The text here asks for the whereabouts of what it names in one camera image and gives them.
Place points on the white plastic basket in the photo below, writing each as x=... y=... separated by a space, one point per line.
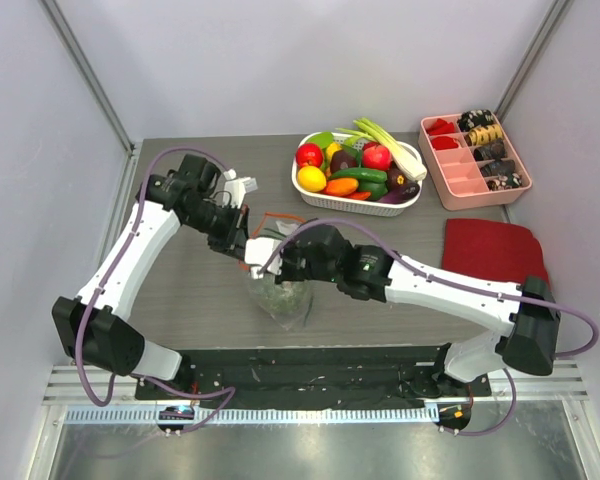
x=352 y=205

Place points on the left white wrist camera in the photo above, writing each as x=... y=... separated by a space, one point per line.
x=236 y=188

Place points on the red apple toy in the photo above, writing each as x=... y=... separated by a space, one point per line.
x=309 y=154

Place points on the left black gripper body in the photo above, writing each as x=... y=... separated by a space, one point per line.
x=224 y=225

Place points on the red folded cloth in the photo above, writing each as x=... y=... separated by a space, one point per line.
x=491 y=250

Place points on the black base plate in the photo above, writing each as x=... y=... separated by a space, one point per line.
x=337 y=378

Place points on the purple eggplant toy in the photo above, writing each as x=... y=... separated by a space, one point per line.
x=404 y=193

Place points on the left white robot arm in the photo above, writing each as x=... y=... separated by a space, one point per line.
x=93 y=325

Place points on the pink divided organizer tray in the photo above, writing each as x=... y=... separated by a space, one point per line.
x=471 y=170

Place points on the green onion toy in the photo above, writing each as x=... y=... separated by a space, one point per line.
x=278 y=229

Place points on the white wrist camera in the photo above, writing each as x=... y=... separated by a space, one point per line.
x=236 y=188
x=257 y=253

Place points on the white corn toy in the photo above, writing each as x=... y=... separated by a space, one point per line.
x=406 y=158

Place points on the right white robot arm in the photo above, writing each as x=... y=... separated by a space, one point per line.
x=520 y=321

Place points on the green cucumber toy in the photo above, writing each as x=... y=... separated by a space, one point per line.
x=361 y=174

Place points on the green lime toy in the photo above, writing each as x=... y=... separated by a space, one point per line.
x=321 y=139

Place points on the orange carrot toy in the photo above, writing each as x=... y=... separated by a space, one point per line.
x=341 y=187

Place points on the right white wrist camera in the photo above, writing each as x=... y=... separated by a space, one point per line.
x=257 y=253

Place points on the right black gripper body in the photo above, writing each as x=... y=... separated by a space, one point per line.
x=287 y=265

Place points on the yellow lemon toy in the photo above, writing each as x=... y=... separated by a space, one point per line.
x=311 y=179

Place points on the green melon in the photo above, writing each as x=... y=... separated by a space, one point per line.
x=279 y=299

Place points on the clear zip top bag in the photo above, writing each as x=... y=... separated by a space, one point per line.
x=295 y=321

